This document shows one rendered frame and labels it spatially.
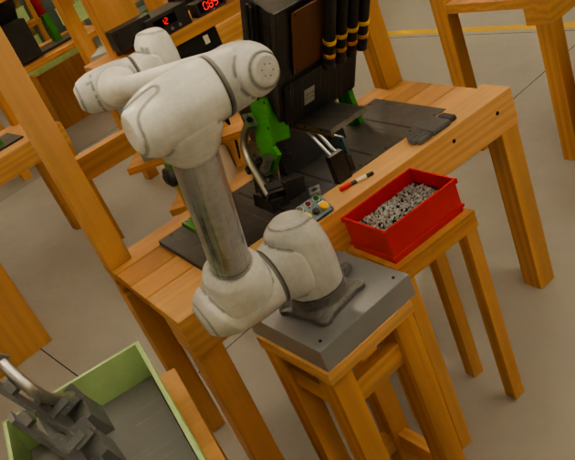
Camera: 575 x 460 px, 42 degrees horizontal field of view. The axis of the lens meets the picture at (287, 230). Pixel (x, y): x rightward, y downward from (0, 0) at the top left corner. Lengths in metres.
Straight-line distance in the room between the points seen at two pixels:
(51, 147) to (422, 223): 1.25
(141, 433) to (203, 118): 0.95
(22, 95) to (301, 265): 1.17
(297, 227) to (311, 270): 0.12
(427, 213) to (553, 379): 0.92
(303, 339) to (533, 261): 1.53
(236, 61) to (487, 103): 1.56
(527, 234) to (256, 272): 1.61
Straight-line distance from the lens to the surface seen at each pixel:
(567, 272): 3.42
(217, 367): 2.42
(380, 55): 3.28
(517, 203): 3.11
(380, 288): 2.01
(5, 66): 2.60
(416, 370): 2.16
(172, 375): 2.30
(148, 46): 2.00
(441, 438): 2.35
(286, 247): 1.87
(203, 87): 1.43
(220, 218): 1.63
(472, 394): 2.97
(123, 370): 2.22
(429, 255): 2.34
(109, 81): 1.93
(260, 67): 1.45
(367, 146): 2.83
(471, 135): 2.83
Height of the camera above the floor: 2.06
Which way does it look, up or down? 28 degrees down
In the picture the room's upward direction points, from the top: 24 degrees counter-clockwise
